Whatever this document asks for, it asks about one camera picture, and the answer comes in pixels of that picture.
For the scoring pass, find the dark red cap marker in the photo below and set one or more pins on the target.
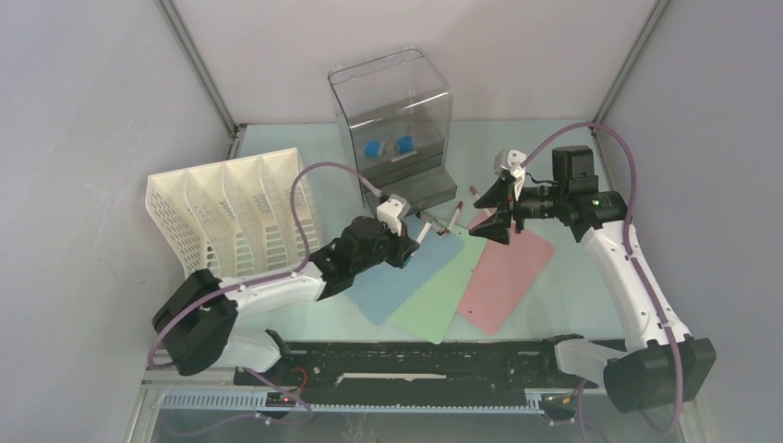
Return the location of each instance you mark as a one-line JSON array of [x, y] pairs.
[[454, 217]]

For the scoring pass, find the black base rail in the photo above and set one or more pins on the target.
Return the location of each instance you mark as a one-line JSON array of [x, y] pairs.
[[416, 375]]

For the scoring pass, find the metal clipboard clip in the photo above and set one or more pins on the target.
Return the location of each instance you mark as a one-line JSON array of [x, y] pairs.
[[435, 225]]

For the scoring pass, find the pink clipboard sheet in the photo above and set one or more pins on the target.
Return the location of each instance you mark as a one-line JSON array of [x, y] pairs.
[[502, 277]]

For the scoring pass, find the white plastic file rack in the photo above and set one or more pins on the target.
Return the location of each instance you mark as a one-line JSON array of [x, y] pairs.
[[237, 218]]

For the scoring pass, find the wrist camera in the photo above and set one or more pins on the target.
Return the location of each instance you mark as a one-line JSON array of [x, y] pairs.
[[509, 167], [391, 211]]

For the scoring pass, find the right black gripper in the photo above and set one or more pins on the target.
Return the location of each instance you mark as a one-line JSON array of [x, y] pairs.
[[497, 227]]

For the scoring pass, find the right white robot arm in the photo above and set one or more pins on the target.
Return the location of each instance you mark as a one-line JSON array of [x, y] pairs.
[[661, 362]]

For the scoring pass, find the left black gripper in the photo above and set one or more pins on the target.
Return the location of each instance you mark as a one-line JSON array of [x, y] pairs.
[[403, 245]]

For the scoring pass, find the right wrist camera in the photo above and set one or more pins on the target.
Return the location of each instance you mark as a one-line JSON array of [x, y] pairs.
[[509, 167]]

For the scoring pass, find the blue eraser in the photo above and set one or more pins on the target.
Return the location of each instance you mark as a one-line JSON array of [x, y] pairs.
[[405, 145], [374, 149]]

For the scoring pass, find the teal cap marker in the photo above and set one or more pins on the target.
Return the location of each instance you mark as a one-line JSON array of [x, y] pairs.
[[423, 233]]

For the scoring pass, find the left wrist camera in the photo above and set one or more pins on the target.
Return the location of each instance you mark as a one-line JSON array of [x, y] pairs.
[[391, 211]]

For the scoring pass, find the clear plastic drawer box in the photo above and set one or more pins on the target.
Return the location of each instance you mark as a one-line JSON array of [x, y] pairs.
[[392, 96]]

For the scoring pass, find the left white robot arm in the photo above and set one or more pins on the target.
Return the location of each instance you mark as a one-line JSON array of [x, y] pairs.
[[204, 322]]

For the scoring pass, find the green clipboard sheet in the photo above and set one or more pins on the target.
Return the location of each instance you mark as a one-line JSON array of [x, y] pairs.
[[429, 312]]

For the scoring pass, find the blue clipboard sheet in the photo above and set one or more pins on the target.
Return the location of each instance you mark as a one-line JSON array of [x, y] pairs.
[[380, 291]]

